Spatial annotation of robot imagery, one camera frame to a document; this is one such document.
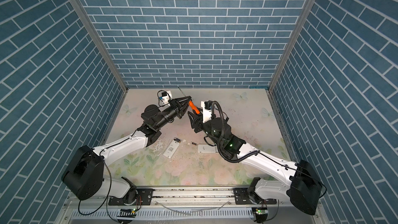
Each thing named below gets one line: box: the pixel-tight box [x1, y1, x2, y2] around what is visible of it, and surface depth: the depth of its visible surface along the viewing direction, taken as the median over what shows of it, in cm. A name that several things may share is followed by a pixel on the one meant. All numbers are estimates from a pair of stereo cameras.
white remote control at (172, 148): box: [162, 136, 182, 159], surface depth 90 cm
